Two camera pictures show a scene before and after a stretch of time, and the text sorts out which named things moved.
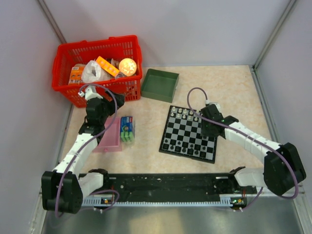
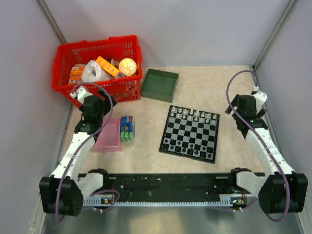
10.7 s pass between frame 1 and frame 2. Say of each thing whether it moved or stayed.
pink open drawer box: stayed
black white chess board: stayed
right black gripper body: moved
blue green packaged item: stayed
